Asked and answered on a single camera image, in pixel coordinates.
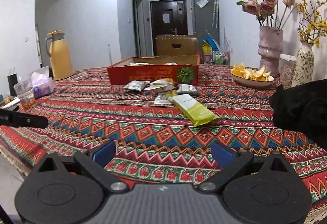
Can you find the yellow thermos jug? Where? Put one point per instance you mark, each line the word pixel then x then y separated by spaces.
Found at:
pixel 59 55

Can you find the pink ceramic flower vase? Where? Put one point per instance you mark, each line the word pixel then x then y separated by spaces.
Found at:
pixel 270 47

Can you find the black cloth bag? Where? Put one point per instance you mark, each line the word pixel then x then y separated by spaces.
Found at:
pixel 302 109

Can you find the clear plastic cup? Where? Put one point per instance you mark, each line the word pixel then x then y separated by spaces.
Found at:
pixel 24 91

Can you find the silver snack packet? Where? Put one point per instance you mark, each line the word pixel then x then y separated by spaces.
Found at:
pixel 186 89
pixel 136 85

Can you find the yellow blossom branches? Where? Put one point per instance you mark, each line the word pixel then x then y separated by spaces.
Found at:
pixel 312 23

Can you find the purple tissue pack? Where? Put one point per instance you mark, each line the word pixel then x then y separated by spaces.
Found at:
pixel 42 83

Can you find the white labelled snack packet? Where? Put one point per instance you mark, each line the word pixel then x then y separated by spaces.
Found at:
pixel 161 99

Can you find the floral storage jar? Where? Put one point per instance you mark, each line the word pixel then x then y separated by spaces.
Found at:
pixel 287 70

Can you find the plate of orange peels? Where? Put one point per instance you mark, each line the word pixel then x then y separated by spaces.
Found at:
pixel 251 77

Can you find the white floral slim vase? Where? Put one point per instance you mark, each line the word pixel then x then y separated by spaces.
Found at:
pixel 303 70

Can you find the red cardboard snack box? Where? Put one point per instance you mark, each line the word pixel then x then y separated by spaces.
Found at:
pixel 183 69

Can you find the brown cardboard box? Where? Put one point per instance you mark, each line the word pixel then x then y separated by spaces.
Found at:
pixel 176 44

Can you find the small black paper bag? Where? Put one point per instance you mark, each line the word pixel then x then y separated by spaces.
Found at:
pixel 12 81

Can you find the white green snack packet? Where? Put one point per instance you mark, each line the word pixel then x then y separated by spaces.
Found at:
pixel 196 112

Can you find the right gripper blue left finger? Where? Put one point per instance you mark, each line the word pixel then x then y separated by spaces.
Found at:
pixel 93 163

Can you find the dark entrance door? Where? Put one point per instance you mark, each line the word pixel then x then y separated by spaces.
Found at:
pixel 168 17

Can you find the silver snack packet right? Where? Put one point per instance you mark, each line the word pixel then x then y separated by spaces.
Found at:
pixel 186 89

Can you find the colourful patterned tablecloth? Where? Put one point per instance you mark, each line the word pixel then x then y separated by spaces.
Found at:
pixel 157 143

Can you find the grey refrigerator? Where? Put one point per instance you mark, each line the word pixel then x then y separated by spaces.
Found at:
pixel 205 20

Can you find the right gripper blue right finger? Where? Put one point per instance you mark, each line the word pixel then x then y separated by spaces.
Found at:
pixel 233 164

